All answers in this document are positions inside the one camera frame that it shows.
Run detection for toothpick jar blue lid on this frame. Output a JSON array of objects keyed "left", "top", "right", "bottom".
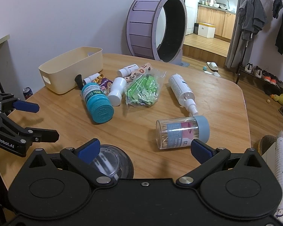
[{"left": 155, "top": 115, "right": 211, "bottom": 150}]

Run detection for teal cap medicine bottle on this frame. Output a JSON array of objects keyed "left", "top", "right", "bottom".
[{"left": 81, "top": 82, "right": 114, "bottom": 124}]

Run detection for clear white spray bottle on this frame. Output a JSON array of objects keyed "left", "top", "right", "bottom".
[{"left": 169, "top": 74, "right": 199, "bottom": 116}]

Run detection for purple snack packet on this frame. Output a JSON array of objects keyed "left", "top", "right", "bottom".
[{"left": 93, "top": 74, "right": 113, "bottom": 95}]

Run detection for white wide plastic bottle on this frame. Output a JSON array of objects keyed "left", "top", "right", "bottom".
[{"left": 108, "top": 77, "right": 127, "bottom": 106}]

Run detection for green floss picks bag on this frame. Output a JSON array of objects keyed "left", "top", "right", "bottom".
[{"left": 125, "top": 69, "right": 166, "bottom": 107}]

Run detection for white small pill bottle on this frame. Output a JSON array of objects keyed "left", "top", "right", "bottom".
[{"left": 117, "top": 64, "right": 139, "bottom": 78}]

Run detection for pink patterned tube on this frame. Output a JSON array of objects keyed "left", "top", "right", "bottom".
[{"left": 125, "top": 63, "right": 152, "bottom": 83}]

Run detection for small white dropper bottle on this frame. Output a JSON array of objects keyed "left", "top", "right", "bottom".
[{"left": 83, "top": 73, "right": 100, "bottom": 85}]

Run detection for red soda can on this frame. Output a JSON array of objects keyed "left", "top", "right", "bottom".
[{"left": 23, "top": 87, "right": 33, "bottom": 99}]

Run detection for clear round lid container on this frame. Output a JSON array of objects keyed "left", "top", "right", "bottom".
[{"left": 90, "top": 144, "right": 134, "bottom": 180}]

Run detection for beige plastic storage bin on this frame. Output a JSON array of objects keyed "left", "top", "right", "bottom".
[{"left": 39, "top": 47, "right": 103, "bottom": 94}]

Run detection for black small object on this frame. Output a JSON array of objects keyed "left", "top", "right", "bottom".
[{"left": 74, "top": 74, "right": 84, "bottom": 90}]

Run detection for white slipper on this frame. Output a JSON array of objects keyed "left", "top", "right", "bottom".
[
  {"left": 204, "top": 71, "right": 221, "bottom": 78},
  {"left": 206, "top": 62, "right": 219, "bottom": 71}
]

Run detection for yellow duck toy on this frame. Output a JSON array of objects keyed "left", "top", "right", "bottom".
[{"left": 270, "top": 93, "right": 283, "bottom": 106}]

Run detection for shoe row on rack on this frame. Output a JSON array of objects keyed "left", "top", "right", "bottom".
[{"left": 244, "top": 63, "right": 283, "bottom": 90}]

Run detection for white storage box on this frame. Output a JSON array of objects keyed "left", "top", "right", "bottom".
[{"left": 198, "top": 22, "right": 216, "bottom": 38}]

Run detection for purple cat exercise wheel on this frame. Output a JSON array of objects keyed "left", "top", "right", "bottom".
[{"left": 126, "top": 0, "right": 188, "bottom": 67}]

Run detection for clothes rack with garments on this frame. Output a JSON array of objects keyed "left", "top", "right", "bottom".
[{"left": 238, "top": 0, "right": 283, "bottom": 79}]

